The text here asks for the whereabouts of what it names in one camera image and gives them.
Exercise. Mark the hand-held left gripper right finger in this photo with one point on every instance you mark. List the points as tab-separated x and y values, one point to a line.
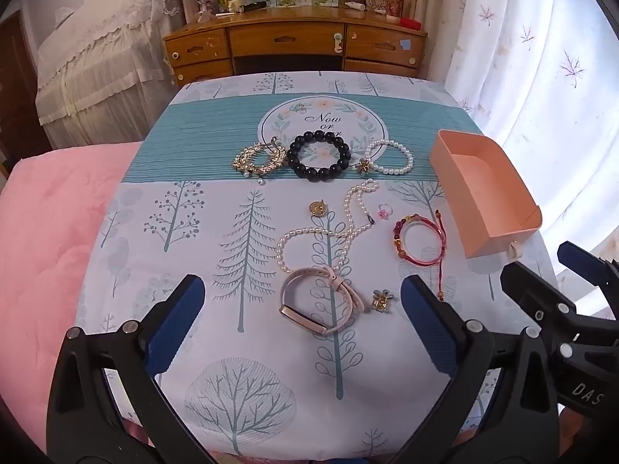
430	328

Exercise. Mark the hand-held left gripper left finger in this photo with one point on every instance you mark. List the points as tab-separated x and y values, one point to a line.
180	319

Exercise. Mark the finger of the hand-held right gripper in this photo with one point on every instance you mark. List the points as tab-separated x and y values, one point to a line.
580	256
532	290

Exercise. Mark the gold earrings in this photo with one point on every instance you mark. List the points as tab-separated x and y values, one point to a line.
379	302

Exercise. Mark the pink smart band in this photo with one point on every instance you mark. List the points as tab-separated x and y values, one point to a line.
333	275

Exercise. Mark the pink paper box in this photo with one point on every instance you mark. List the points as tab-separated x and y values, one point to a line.
474	174

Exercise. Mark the round gold pendant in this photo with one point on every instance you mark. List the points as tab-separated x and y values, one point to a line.
318	208

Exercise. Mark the tree print tablecloth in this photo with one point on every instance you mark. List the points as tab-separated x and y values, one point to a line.
271	396

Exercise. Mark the pink blanket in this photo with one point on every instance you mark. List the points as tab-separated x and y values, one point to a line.
43	251

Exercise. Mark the white leaf print curtain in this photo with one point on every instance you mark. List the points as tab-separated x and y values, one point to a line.
532	58

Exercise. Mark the white lace cover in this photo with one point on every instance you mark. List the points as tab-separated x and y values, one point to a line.
96	58

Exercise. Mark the red box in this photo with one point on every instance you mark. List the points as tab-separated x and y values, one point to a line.
410	23

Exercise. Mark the brown wooden door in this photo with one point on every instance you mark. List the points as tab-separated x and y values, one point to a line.
14	82

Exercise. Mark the wooden desk with drawers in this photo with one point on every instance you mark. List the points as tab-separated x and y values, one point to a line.
285	38

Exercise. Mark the green white drawer hook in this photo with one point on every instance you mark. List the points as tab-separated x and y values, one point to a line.
337	43

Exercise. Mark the red rim paper cup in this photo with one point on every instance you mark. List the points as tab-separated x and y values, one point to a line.
395	1

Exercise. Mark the black flashlight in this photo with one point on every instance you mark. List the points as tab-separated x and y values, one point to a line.
254	6

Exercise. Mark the white tube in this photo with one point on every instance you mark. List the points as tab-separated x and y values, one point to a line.
355	5

